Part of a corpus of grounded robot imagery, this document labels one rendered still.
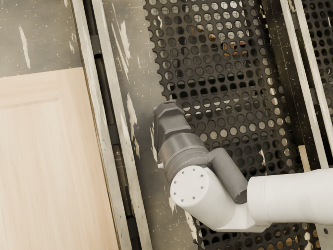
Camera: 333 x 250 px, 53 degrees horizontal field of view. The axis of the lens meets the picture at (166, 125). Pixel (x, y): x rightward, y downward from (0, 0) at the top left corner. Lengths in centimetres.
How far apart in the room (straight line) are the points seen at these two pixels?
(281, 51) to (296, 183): 48
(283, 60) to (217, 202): 48
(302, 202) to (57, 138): 48
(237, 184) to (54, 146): 38
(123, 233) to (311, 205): 36
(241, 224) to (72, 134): 38
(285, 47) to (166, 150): 43
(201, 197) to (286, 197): 11
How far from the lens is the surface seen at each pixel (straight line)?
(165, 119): 62
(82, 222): 72
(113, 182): 66
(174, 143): 58
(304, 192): 46
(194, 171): 50
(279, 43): 89
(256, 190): 48
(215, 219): 54
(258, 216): 49
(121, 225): 67
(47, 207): 72
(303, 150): 89
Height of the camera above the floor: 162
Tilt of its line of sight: 33 degrees down
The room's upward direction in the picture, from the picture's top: straight up
